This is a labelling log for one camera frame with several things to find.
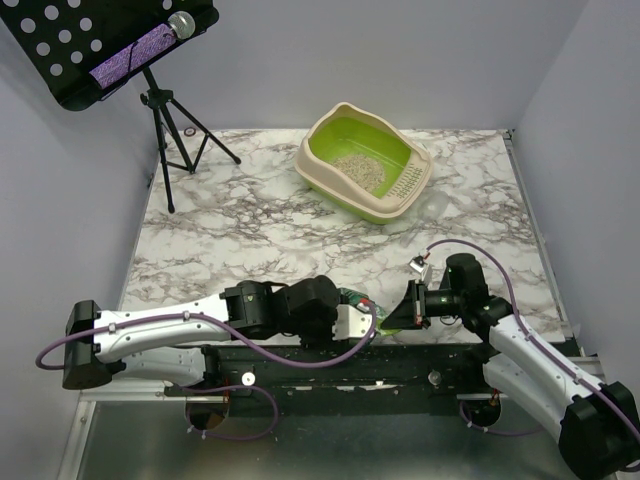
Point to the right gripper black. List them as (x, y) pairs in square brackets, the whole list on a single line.
[(415, 304)]

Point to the green litter bag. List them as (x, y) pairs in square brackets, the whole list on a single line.
[(363, 304)]

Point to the translucent plastic scoop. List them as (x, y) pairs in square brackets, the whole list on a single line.
[(429, 211)]

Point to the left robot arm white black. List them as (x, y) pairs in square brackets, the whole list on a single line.
[(145, 344)]

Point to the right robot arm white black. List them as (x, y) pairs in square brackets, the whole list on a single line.
[(595, 425)]

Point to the cat litter pile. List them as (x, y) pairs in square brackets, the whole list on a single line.
[(367, 172)]

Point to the green beige litter box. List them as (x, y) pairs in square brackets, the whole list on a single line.
[(347, 129)]

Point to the black music stand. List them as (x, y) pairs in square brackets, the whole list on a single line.
[(65, 40)]

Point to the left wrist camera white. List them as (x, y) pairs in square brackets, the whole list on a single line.
[(351, 324)]

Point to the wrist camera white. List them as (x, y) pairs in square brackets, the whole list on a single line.
[(421, 266), (351, 324)]

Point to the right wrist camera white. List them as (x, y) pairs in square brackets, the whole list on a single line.
[(421, 266)]

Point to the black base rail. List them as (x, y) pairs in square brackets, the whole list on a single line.
[(378, 380)]

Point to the microphone with purple handle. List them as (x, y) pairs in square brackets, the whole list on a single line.
[(180, 26)]

